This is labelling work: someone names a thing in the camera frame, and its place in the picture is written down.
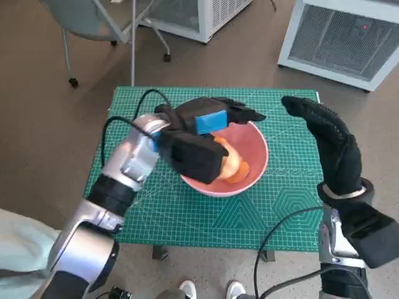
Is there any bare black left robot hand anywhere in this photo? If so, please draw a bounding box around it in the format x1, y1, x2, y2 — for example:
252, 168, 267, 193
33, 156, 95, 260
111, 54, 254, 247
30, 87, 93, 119
168, 96, 267, 136

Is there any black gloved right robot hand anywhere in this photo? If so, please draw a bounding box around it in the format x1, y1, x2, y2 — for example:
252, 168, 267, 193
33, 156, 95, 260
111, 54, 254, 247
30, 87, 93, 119
281, 95, 363, 196

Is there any pink bowl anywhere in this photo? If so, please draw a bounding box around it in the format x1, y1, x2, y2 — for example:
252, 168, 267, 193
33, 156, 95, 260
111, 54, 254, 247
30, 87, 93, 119
174, 98, 270, 197

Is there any round tan bread bun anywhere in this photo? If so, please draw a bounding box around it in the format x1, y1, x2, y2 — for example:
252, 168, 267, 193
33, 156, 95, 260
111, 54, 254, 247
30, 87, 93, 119
214, 146, 244, 181

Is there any long orange bread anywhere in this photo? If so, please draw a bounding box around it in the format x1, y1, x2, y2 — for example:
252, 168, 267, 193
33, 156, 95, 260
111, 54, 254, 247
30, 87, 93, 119
214, 136, 251, 185

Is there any thin white metal pole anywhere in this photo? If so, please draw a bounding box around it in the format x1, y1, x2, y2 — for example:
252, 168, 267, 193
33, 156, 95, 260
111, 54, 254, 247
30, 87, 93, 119
130, 0, 137, 87

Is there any green cutting mat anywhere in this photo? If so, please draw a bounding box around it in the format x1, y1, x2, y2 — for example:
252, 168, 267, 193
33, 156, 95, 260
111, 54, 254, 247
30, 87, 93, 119
85, 87, 324, 252

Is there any white mesh cabinet red light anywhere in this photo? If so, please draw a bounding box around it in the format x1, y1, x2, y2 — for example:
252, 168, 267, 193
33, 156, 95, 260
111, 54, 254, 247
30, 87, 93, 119
277, 0, 399, 93

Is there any grey office chair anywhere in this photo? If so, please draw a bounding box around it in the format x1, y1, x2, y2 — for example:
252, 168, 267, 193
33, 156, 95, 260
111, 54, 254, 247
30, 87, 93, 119
40, 0, 173, 88

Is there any person's white shoe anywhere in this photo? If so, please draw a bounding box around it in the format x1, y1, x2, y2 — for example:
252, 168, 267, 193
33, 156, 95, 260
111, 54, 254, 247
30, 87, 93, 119
226, 281, 247, 299
179, 280, 197, 299

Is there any pale green cloth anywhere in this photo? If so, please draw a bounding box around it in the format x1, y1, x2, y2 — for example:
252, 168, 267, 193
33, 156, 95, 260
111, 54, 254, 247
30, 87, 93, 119
0, 207, 63, 299

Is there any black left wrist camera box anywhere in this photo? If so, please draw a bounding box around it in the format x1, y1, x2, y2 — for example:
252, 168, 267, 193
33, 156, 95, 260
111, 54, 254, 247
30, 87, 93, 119
158, 129, 229, 186

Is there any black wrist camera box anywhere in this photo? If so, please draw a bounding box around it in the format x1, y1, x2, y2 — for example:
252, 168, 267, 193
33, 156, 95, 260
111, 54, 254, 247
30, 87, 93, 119
158, 129, 229, 186
338, 202, 399, 269

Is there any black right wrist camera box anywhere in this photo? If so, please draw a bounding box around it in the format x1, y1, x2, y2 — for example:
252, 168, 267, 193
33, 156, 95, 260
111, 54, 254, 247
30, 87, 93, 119
338, 202, 399, 269

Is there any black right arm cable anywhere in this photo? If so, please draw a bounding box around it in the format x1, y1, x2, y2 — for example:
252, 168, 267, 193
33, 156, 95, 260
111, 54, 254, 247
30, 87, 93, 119
254, 206, 324, 299

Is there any metal table bracket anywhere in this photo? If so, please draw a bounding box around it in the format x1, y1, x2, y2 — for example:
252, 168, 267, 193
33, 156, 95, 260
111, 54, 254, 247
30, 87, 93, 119
260, 249, 276, 265
151, 245, 169, 261

